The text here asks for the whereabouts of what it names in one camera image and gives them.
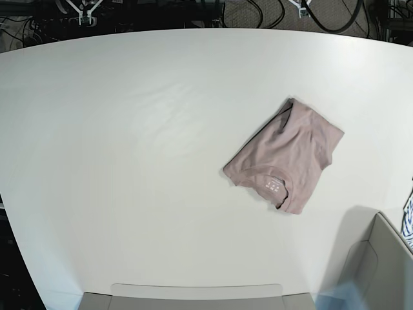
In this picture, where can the mauve pink T-shirt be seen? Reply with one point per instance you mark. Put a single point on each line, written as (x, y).
(284, 160)

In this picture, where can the grey tray at bottom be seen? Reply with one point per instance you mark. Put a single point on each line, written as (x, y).
(128, 296)

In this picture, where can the grey box at right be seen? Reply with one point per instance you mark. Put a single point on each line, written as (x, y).
(381, 267)

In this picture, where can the translucent blue object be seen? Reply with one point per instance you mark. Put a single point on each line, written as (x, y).
(345, 296)

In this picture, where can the blue white striped cloth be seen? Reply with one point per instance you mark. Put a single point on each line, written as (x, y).
(407, 221)

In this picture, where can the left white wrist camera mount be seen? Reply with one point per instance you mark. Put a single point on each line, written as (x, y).
(302, 11)

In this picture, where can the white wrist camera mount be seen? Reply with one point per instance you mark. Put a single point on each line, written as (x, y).
(302, 11)
(81, 11)

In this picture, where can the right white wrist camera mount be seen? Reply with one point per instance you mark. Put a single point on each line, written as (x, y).
(81, 11)

